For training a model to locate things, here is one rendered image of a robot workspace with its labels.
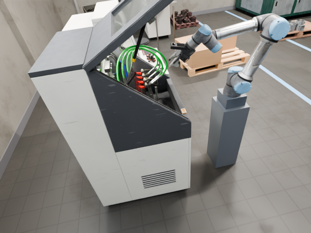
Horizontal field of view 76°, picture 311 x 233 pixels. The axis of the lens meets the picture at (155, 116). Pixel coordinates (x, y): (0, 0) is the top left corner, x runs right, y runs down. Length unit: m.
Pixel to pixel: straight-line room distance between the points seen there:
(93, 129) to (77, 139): 0.14
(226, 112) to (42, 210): 2.04
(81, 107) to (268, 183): 1.92
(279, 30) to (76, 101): 1.28
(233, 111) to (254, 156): 0.88
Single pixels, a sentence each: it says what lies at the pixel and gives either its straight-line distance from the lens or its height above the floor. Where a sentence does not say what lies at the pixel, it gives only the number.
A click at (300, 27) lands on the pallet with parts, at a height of 0.22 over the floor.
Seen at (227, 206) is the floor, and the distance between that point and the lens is 2.16.
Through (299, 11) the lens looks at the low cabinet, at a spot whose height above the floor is 0.20.
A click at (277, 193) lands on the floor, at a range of 2.36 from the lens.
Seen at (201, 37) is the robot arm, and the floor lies 1.46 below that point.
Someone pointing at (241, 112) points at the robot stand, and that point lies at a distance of 1.88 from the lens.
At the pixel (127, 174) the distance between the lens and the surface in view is 1.75.
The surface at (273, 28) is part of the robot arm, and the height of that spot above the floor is 1.47.
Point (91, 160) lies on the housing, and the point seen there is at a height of 0.76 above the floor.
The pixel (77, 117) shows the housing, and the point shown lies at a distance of 1.31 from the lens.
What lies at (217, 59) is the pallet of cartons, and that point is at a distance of 4.02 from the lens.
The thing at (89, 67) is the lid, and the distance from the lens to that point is 1.10.
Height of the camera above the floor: 1.91
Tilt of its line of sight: 40 degrees down
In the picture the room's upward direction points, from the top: 8 degrees counter-clockwise
